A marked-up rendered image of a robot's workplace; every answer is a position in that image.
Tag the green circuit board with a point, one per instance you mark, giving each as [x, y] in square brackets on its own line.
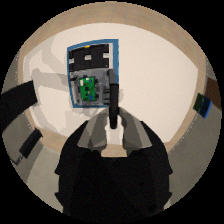
[87, 88]

